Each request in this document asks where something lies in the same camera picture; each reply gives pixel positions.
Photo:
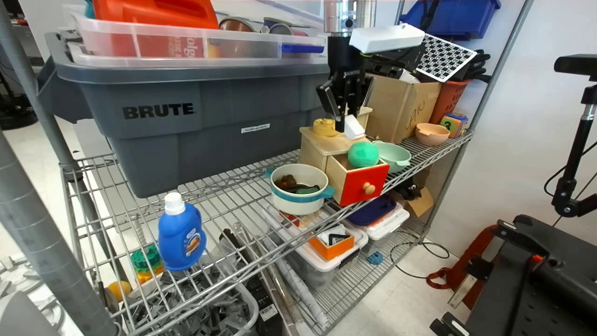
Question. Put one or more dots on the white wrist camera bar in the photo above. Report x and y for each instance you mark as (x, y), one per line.
(385, 37)

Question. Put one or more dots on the yellow toy ball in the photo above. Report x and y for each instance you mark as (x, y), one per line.
(118, 289)

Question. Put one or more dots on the grey BRUTE storage tote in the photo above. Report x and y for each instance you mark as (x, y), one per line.
(187, 136)

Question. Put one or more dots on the wooden box with red drawer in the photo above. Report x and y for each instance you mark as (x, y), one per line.
(323, 151)

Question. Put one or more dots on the mint green bowl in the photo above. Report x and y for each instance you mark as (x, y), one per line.
(392, 155)

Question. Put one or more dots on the blue plastic bin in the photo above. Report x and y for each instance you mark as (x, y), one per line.
(448, 15)

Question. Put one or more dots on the toy apple slice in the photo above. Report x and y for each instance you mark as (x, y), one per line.
(355, 129)

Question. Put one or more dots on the grey paper rolls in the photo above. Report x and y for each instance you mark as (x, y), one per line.
(301, 291)

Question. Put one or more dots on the clear plastic lidded bin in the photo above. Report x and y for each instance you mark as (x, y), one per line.
(174, 45)

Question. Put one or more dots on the brown toy food pieces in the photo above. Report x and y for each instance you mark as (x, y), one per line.
(292, 183)

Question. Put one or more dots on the black electronic device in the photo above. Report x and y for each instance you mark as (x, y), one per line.
(398, 61)

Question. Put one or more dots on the colourful toy cube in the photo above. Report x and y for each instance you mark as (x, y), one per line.
(452, 123)

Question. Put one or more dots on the small open cardboard box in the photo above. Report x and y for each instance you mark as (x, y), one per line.
(420, 201)

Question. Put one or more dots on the blue detergent bottle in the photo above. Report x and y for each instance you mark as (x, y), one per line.
(180, 239)

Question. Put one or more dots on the clear bin with blue contents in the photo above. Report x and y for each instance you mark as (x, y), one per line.
(385, 224)

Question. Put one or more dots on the green and yellow toy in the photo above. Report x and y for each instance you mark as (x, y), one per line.
(146, 261)

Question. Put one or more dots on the brown cardboard box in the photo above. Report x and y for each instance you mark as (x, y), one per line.
(402, 104)

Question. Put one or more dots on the green plush ball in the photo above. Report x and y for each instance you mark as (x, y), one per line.
(363, 155)

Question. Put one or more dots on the small blue plastic part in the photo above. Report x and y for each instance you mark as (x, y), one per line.
(374, 257)

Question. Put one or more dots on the yellow toy donut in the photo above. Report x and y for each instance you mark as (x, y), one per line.
(325, 129)

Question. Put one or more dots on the white pot with teal band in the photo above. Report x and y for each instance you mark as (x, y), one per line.
(299, 203)

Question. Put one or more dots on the orange plastic container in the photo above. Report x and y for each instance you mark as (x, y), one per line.
(155, 11)

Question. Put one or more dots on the terracotta flower pot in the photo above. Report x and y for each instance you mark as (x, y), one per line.
(447, 99)

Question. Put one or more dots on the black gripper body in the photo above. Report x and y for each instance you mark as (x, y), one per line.
(346, 86)

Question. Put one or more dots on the white perforated panel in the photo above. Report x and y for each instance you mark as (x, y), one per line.
(445, 58)

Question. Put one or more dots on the black camera stand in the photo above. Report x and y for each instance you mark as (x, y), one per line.
(575, 149)

